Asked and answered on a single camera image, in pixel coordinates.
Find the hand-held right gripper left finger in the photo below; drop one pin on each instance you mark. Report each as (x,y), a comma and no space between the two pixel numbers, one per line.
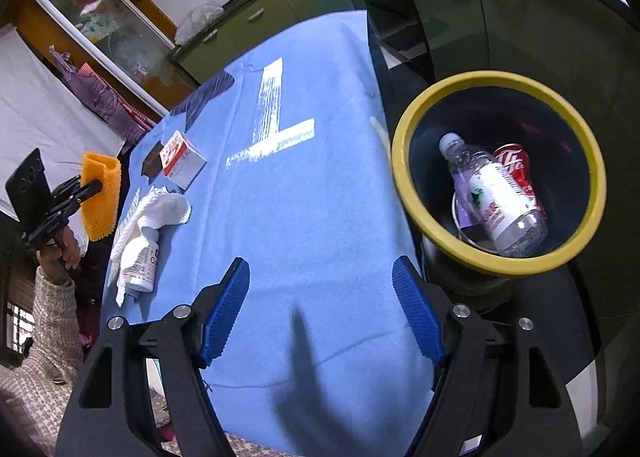
(225,312)

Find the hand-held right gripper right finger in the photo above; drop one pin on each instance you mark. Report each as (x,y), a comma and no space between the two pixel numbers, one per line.
(417,307)

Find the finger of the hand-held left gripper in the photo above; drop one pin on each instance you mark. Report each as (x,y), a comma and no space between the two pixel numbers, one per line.
(67,185)
(87,189)

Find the black case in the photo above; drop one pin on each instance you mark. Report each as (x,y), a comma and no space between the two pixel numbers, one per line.
(152,164)

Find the white tissue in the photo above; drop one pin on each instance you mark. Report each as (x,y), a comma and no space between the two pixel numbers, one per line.
(160,209)

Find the small white bottle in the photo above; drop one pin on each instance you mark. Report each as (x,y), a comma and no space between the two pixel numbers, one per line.
(145,267)

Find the red paper bowl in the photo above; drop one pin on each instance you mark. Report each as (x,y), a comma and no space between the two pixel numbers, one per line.
(456,219)

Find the red and white small box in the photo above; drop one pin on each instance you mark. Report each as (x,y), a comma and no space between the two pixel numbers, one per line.
(182,157)

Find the clear plastic bottle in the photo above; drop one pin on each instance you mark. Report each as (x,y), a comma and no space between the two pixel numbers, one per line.
(495,202)

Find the red soda can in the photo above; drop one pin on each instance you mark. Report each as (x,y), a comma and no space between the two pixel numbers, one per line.
(515,162)

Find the black bin with yellow rim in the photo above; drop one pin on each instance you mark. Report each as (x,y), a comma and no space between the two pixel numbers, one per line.
(570,207)

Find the person's left forearm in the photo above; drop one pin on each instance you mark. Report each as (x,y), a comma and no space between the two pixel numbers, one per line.
(45,337)

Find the person's left hand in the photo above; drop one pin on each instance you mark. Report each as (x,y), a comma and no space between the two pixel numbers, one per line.
(67,252)

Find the white hanging sheet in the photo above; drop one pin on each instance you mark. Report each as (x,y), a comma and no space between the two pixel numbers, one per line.
(30,102)

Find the purple checked apron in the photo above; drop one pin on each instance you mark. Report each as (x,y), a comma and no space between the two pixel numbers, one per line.
(100,97)

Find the blue printed tablecloth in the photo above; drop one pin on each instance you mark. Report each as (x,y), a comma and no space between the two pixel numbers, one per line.
(310,212)

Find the glass sliding door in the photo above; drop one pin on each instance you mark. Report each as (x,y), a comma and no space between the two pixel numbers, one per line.
(100,27)

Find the clear plastic bag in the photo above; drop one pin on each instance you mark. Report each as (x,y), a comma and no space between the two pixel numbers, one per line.
(200,22)

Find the light green base cabinet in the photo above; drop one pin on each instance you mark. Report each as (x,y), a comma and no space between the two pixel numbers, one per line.
(260,12)

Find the dark green base cabinet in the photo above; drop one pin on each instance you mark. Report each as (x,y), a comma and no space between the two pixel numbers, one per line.
(500,12)

